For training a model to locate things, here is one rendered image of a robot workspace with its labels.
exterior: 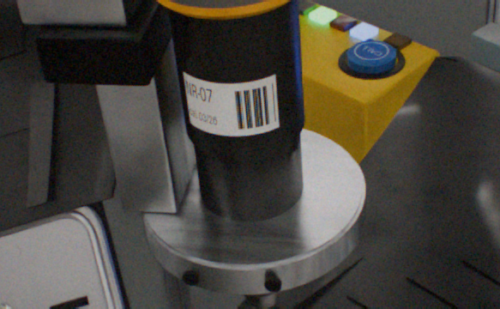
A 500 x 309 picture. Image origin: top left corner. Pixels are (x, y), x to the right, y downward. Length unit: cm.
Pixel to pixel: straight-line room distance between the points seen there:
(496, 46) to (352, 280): 58
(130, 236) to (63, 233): 103
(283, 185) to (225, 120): 3
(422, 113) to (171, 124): 26
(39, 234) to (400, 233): 18
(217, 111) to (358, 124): 49
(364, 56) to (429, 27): 97
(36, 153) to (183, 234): 6
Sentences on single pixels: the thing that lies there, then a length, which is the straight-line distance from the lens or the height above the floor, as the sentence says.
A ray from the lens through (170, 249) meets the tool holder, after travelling 27.
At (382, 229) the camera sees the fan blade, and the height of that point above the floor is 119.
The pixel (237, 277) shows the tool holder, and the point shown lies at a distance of 26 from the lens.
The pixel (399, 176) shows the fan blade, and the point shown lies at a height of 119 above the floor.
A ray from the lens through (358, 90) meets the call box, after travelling 73.
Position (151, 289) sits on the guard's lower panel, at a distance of 143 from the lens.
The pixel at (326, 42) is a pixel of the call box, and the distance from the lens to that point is 80.
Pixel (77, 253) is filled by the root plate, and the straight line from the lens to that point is 31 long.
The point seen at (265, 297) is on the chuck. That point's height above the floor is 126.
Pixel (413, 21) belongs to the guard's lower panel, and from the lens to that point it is 167.
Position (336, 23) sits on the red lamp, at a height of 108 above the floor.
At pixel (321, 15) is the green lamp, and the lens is 83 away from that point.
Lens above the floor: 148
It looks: 37 degrees down
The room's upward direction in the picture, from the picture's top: 6 degrees counter-clockwise
